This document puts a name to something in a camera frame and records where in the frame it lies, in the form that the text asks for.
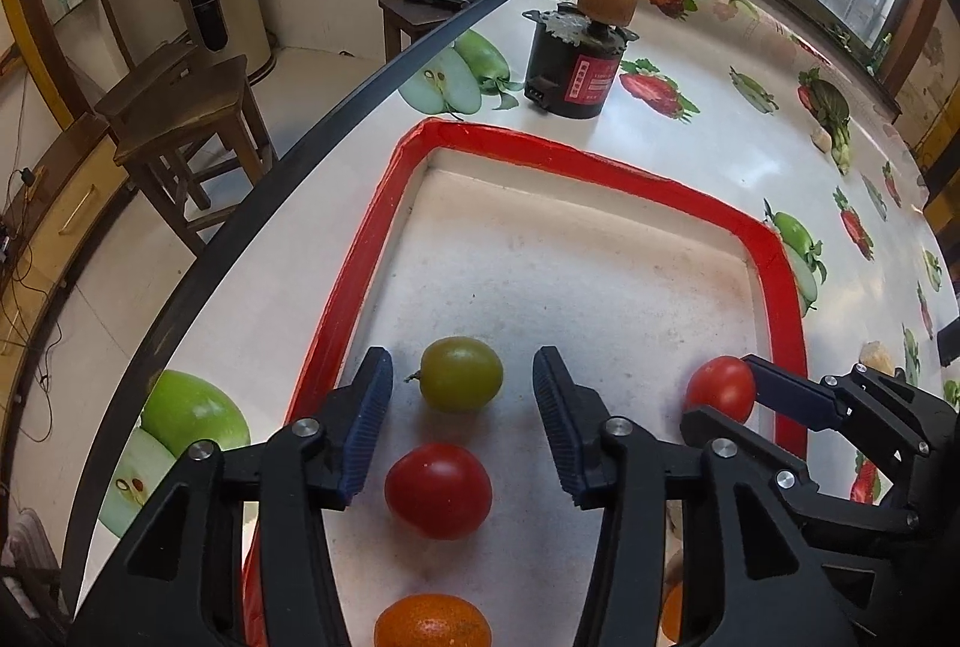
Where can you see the yellow wooden cabinet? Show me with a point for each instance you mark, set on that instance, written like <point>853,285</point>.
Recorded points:
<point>946,130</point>

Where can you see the green tomato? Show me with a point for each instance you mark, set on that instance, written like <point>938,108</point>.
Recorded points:
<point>461,373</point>

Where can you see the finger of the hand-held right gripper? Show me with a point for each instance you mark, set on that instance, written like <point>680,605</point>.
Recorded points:
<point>780,476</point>
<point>787,392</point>

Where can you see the beige foam block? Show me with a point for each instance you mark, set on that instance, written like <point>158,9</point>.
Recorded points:
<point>877,358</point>

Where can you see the small wooden side table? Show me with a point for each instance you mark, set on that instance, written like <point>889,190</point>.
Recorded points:
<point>409,17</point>

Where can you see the wooden stool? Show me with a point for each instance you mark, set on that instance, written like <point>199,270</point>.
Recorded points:
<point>187,115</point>

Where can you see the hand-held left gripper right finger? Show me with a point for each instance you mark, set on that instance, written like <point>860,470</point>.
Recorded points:
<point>559,422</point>

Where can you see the fruit printed tablecloth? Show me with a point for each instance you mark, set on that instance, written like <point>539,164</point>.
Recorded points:
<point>712,115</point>

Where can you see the black motor with red label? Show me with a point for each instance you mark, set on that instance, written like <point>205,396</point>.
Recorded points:
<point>574,77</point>

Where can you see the red rimmed white tray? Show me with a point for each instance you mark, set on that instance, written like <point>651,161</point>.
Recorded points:
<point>585,287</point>

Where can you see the black cylinder motor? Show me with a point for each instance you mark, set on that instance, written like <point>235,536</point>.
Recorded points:
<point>949,341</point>

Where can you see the green bottle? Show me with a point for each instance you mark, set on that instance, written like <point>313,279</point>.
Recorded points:
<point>886,44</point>

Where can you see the beige cylindrical roller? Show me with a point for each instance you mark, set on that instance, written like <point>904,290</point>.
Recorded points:
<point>609,2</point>

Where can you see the red tomato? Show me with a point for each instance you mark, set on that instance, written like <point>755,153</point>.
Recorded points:
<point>439,489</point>
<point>718,388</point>

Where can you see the green bok choy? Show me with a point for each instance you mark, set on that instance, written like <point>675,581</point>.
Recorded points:
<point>831,111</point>

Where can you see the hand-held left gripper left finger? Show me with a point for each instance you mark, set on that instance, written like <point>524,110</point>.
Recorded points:
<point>367,422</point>

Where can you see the orange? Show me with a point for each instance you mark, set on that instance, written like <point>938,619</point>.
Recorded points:
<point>433,621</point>
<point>671,609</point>

